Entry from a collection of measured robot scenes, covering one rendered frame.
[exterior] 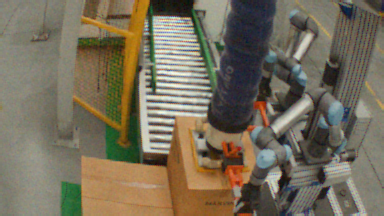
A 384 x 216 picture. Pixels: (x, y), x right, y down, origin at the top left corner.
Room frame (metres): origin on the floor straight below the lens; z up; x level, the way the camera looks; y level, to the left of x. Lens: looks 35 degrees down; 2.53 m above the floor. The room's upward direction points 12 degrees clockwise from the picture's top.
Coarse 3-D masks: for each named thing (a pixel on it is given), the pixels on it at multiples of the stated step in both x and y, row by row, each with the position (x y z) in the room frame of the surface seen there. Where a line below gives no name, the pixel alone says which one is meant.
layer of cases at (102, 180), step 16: (96, 160) 2.07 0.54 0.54; (96, 176) 1.91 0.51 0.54; (112, 176) 1.96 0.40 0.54; (128, 176) 2.01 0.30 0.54; (144, 176) 2.05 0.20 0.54; (160, 176) 2.09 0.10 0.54; (96, 192) 1.76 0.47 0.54; (112, 192) 1.81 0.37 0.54; (128, 192) 1.86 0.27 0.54; (144, 192) 1.90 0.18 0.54; (160, 192) 1.94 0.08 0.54; (96, 208) 1.61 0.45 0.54; (112, 208) 1.66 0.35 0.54; (128, 208) 1.71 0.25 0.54; (144, 208) 1.75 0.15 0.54; (160, 208) 1.78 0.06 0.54
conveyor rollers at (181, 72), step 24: (168, 24) 4.25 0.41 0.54; (192, 24) 4.40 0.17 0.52; (144, 48) 3.67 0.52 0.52; (168, 48) 3.72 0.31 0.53; (192, 48) 3.78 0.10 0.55; (168, 72) 3.28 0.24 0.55; (192, 72) 3.40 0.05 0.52; (168, 96) 3.01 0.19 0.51; (192, 96) 3.05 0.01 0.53; (168, 120) 2.67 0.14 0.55
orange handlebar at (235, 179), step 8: (264, 112) 2.20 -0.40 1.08; (264, 120) 2.12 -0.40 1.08; (248, 128) 2.02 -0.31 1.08; (224, 144) 1.85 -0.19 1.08; (232, 144) 1.86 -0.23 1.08; (224, 152) 1.80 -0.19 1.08; (232, 176) 1.61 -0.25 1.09; (240, 176) 1.62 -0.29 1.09; (232, 184) 1.56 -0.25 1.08; (240, 184) 1.57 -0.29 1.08
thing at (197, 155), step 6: (192, 132) 2.05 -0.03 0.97; (198, 132) 2.05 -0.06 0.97; (204, 132) 2.06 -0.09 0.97; (192, 138) 2.00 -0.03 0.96; (198, 138) 2.00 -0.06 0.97; (204, 138) 2.01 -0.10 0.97; (192, 144) 1.95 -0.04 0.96; (192, 150) 1.92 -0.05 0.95; (198, 156) 1.86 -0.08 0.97; (204, 156) 1.85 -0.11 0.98; (210, 156) 1.88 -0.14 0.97; (198, 162) 1.82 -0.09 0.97; (198, 168) 1.77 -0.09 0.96; (204, 168) 1.78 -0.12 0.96; (210, 168) 1.79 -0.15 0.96
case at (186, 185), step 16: (176, 128) 2.11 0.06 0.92; (176, 144) 2.04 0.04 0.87; (176, 160) 1.97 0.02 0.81; (192, 160) 1.85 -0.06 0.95; (176, 176) 1.90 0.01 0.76; (192, 176) 1.72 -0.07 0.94; (208, 176) 1.74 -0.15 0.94; (224, 176) 1.76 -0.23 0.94; (176, 192) 1.82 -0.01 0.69; (192, 192) 1.62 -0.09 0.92; (208, 192) 1.64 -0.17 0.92; (224, 192) 1.66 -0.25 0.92; (176, 208) 1.75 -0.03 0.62; (192, 208) 1.63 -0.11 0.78; (208, 208) 1.65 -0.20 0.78; (224, 208) 1.67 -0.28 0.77
